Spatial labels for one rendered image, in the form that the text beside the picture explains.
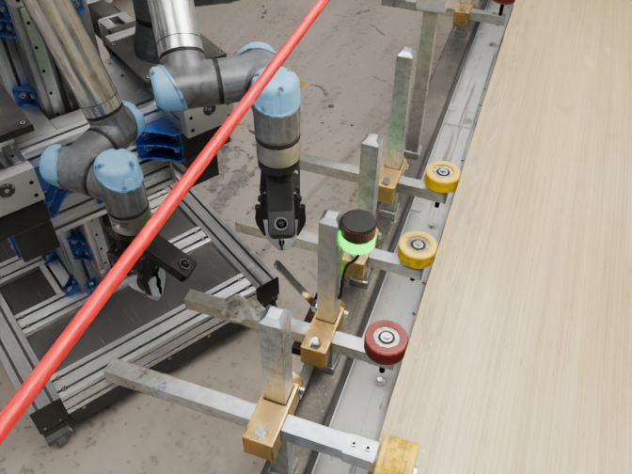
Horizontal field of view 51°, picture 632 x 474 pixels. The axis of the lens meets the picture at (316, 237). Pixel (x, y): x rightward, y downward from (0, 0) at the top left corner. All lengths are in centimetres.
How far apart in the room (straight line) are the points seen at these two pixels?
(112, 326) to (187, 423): 38
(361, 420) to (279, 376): 48
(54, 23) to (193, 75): 27
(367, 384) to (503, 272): 39
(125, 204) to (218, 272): 111
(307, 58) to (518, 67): 192
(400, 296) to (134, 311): 93
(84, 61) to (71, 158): 17
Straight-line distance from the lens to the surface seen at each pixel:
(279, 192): 113
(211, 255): 234
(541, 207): 155
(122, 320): 221
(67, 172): 125
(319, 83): 355
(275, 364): 99
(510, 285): 137
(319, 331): 128
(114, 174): 117
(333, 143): 313
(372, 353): 122
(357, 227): 109
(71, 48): 126
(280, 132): 105
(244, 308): 131
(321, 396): 140
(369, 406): 148
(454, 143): 215
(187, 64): 112
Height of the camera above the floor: 190
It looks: 45 degrees down
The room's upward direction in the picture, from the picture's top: 1 degrees clockwise
